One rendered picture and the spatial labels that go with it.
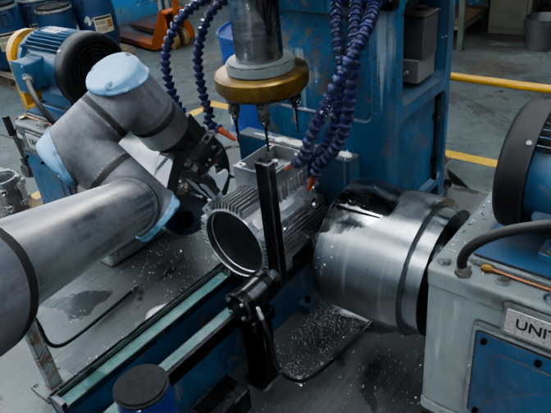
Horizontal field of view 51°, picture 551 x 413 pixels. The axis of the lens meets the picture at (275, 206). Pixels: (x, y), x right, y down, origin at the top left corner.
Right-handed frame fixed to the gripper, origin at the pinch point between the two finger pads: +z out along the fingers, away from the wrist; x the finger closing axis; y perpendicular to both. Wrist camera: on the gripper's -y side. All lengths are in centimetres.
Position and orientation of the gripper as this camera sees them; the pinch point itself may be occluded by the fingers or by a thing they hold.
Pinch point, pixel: (215, 199)
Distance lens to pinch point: 117.4
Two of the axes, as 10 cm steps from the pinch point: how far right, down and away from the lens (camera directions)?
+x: -7.8, -2.7, 5.7
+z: 4.0, 5.0, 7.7
